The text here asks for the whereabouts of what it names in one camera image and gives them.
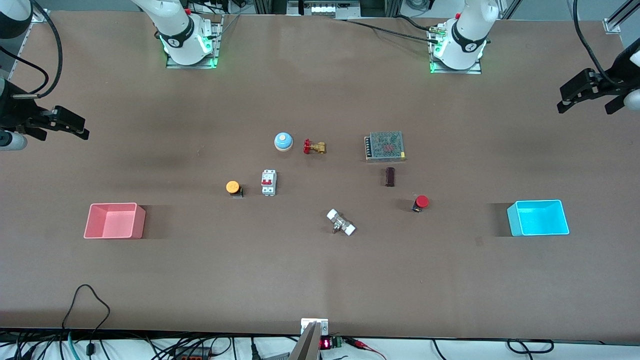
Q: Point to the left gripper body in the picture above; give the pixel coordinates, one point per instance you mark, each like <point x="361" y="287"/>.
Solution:
<point x="621" y="75"/>

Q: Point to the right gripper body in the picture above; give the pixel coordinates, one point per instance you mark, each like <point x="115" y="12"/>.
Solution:
<point x="11" y="113"/>

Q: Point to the yellow push button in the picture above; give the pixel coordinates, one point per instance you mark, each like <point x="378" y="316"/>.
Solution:
<point x="232" y="187"/>

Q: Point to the red push button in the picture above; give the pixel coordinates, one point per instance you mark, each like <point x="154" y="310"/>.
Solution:
<point x="422" y="201"/>

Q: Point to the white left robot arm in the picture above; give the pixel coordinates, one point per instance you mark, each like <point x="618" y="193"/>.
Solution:
<point x="467" y="35"/>

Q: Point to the pink plastic box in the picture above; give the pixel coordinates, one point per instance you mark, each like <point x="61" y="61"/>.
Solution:
<point x="100" y="232"/>

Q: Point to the cyan plastic box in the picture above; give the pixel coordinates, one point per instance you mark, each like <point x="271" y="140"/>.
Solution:
<point x="540" y="222"/>

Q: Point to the metal mesh power supply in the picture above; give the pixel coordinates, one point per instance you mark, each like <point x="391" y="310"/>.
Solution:
<point x="386" y="146"/>

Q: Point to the dark brown block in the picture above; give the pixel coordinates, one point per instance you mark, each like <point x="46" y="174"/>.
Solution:
<point x="390" y="177"/>

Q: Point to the blue round bell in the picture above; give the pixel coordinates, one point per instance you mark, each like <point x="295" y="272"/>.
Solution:
<point x="283" y="141"/>

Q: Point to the black orange power strip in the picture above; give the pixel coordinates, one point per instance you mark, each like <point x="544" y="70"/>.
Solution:
<point x="192" y="354"/>

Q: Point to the metal fitting white caps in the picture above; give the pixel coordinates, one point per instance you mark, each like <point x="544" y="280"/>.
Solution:
<point x="341" y="223"/>

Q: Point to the red clip lead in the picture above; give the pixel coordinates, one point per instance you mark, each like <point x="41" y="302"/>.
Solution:
<point x="360" y="344"/>

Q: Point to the red LED display module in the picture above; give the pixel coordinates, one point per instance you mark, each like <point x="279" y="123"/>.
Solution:
<point x="326" y="343"/>

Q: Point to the aluminium rail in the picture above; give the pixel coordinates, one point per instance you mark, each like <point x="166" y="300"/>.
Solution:
<point x="612" y="25"/>

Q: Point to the aluminium corner bracket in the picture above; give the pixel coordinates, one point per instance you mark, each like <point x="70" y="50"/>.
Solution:
<point x="41" y="16"/>

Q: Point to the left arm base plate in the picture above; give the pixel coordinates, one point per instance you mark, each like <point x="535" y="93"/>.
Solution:
<point x="455" y="71"/>

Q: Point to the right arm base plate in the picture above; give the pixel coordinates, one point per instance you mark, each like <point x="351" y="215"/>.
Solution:
<point x="216" y="35"/>

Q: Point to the white circuit breaker red switch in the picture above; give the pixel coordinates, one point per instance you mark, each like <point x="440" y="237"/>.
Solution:
<point x="268" y="182"/>

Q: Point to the metal background frame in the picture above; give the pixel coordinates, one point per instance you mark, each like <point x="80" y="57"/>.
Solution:
<point x="325" y="9"/>

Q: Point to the silver camera bracket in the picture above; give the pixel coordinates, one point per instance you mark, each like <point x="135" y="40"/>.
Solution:
<point x="306" y="324"/>

